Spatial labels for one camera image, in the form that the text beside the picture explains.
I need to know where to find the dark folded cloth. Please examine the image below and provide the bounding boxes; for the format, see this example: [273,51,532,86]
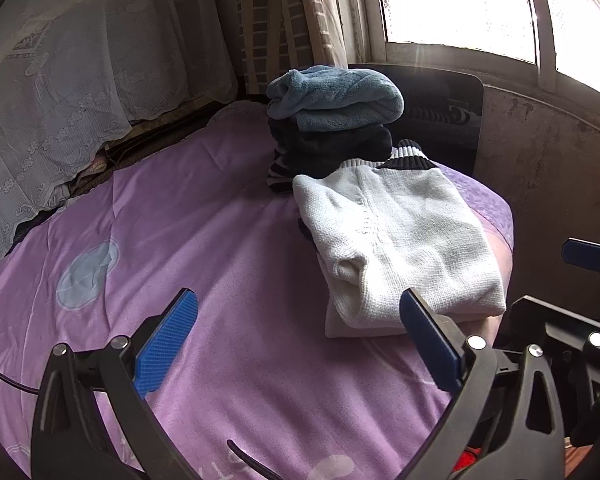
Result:
[269,120,393,181]

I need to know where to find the purple bed sheet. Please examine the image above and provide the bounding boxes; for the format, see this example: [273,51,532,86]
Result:
[0,100,513,480]

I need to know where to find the black panel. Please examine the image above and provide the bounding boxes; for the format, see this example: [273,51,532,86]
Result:
[347,63,485,177]

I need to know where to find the window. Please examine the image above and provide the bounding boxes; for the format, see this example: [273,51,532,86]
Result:
[355,0,600,96]

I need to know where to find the black and white striped cloth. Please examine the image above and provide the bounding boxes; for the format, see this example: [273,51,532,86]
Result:
[266,147,301,195]

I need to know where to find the white lace cover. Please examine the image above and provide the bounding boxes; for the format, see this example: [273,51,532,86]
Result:
[0,0,238,273]

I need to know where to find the brick-patterned curtain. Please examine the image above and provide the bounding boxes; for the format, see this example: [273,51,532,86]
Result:
[240,0,376,96]

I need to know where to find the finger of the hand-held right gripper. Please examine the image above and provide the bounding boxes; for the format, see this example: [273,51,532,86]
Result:
[507,296,600,423]
[561,238,600,277]

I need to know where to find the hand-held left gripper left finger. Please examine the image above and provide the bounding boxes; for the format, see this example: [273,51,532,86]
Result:
[30,287,201,480]

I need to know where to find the blue fleece cloth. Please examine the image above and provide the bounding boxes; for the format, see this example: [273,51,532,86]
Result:
[266,65,406,132]

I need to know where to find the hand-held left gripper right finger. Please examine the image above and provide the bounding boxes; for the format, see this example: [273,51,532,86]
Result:
[399,287,567,480]

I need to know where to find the white sweater with black trim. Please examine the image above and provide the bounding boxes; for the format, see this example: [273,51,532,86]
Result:
[292,140,508,338]

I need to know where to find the black cable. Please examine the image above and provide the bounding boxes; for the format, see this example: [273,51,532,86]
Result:
[226,439,286,480]
[0,360,42,396]

